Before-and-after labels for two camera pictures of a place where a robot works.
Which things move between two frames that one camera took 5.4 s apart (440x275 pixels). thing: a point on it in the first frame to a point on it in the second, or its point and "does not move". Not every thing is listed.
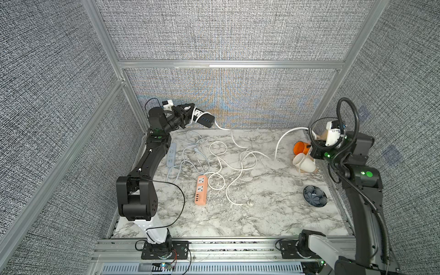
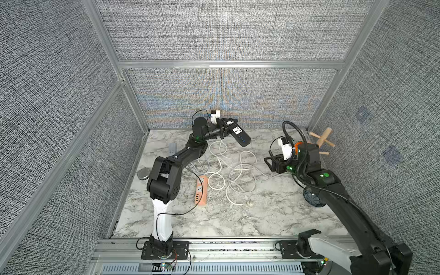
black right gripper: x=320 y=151 to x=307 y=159
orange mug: x=300 y=147 does not move
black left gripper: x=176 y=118 to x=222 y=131
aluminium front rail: x=116 y=256 does not move
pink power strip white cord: x=201 y=190 does not move
